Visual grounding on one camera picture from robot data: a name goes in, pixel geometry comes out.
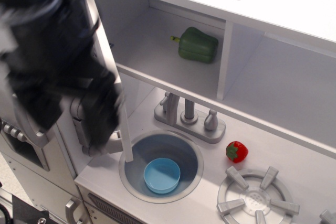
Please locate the round grey sink basin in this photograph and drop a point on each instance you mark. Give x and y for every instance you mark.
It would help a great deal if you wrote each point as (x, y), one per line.
(162, 144)

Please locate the grey toy faucet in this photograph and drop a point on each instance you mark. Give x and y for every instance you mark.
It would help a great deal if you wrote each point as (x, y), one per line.
(205, 126)

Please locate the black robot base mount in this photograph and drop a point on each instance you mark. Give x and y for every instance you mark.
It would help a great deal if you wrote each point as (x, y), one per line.
(17, 211)

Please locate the red toy strawberry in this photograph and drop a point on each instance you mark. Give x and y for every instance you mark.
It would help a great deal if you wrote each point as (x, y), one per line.
(236, 151)

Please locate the white microwave door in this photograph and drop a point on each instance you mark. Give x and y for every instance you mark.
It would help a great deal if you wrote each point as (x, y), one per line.
(105, 81)

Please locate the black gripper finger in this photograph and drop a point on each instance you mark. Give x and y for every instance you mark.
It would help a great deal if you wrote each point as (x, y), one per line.
(100, 118)
(42, 105)

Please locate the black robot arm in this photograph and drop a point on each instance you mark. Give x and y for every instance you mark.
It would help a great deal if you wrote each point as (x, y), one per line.
(54, 57)

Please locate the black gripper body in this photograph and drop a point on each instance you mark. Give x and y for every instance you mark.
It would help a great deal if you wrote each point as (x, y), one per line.
(53, 49)

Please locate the grey oven door handle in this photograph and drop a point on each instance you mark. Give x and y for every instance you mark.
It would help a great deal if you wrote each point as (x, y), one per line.
(70, 209)

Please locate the green toy bell pepper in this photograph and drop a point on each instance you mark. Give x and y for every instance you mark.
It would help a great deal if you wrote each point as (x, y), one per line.
(196, 45)

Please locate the white toy kitchen cabinet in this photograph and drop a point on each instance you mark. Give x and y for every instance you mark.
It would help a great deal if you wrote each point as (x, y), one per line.
(272, 82)

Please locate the grey fridge door handle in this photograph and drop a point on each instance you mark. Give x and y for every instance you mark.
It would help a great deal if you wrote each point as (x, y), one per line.
(22, 118)

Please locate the light blue bowl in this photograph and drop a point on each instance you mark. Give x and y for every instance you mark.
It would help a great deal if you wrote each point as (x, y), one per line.
(162, 175)

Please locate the grey toy stove burner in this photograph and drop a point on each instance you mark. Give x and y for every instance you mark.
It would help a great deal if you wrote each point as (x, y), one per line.
(254, 196)

